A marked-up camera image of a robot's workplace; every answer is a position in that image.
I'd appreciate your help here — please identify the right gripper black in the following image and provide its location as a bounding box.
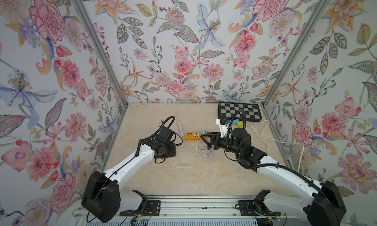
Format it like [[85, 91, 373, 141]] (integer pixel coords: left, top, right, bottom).
[[202, 132, 244, 158]]

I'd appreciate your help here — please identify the white usb charging cable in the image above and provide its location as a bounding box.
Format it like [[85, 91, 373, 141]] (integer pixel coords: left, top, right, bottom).
[[188, 136, 217, 165]]

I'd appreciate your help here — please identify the beige cable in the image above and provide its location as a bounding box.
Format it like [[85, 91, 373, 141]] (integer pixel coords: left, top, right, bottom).
[[172, 143, 207, 170]]

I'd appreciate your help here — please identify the white pink electric toothbrush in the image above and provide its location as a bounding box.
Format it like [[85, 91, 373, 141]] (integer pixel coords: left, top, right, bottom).
[[176, 114, 184, 136]]

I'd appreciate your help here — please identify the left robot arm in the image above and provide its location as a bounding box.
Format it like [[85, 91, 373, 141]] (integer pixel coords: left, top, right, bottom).
[[81, 116, 177, 223]]

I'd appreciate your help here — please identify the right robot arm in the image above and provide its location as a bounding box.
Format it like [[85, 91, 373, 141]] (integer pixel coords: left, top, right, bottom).
[[200, 109, 347, 226]]

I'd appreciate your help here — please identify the orange power strip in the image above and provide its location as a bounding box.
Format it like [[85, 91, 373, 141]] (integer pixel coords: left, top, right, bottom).
[[185, 132, 201, 141]]

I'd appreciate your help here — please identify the black white checkerboard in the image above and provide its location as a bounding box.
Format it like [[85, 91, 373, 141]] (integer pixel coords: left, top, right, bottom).
[[218, 101, 262, 122]]

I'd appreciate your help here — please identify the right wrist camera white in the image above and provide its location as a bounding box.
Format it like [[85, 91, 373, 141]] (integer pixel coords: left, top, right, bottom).
[[216, 119, 232, 138]]

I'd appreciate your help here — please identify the white power strip cord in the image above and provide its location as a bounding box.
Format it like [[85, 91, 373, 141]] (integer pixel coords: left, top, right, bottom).
[[248, 119, 305, 172]]

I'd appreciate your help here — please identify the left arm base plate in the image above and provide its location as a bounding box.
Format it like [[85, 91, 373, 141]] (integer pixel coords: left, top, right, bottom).
[[119, 200, 161, 217]]

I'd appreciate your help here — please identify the aluminium front rail frame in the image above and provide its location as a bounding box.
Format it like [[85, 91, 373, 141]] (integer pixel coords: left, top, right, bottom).
[[73, 196, 311, 226]]

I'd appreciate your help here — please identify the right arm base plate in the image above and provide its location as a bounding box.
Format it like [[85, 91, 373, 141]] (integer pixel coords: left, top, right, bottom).
[[235, 200, 281, 217]]

